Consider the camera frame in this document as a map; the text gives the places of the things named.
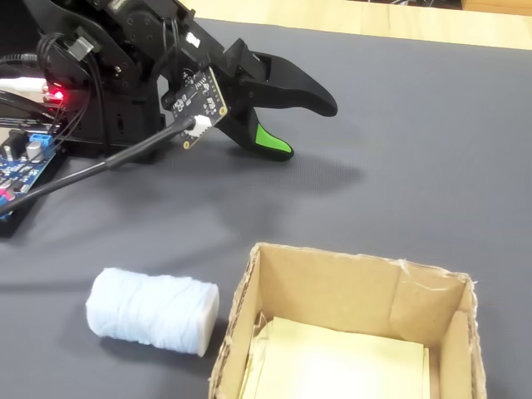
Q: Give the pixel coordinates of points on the pale yellow paper sheet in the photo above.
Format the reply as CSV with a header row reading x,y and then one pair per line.
x,y
341,361

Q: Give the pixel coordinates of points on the white yarn block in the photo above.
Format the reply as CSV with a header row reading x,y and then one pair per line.
x,y
149,309

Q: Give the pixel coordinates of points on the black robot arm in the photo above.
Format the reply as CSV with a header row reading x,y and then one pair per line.
x,y
124,50

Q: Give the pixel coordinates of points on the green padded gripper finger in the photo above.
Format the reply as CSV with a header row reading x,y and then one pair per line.
x,y
266,145

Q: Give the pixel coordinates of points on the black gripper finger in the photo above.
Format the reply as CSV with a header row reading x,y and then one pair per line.
x,y
291,93

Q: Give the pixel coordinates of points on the black power plug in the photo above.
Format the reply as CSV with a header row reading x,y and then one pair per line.
x,y
23,58

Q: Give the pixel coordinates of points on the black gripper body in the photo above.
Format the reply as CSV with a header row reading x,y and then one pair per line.
x,y
208,45

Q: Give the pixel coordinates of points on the small board with red light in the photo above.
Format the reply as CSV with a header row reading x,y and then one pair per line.
x,y
56,96

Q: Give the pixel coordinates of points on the brown cardboard box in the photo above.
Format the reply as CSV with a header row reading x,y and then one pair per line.
x,y
332,287

